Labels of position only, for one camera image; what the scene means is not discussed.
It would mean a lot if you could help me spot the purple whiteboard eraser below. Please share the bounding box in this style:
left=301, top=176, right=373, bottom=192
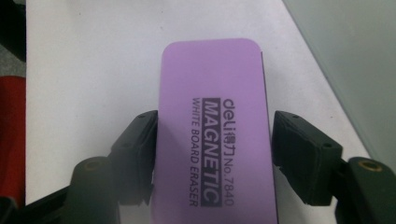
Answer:
left=149, top=37, right=279, bottom=224

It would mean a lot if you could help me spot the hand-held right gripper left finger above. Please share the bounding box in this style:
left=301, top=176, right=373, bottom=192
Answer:
left=108, top=110, right=159, bottom=206

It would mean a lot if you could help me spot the red cloth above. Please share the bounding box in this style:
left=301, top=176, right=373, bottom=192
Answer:
left=0, top=76, right=27, bottom=208

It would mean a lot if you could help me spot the small white whiteboard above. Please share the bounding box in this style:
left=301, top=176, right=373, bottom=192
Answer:
left=281, top=0, right=396, bottom=172

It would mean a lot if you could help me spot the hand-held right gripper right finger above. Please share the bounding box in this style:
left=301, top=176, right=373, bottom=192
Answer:
left=271, top=110, right=344, bottom=207

